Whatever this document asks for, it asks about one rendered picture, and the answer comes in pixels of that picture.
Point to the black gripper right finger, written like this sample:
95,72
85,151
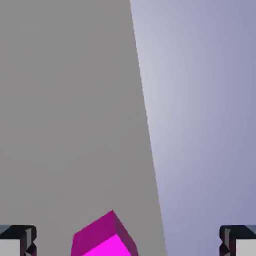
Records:
238,238

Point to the small magenta cube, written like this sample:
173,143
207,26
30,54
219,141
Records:
104,238

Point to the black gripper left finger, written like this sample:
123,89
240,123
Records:
18,238

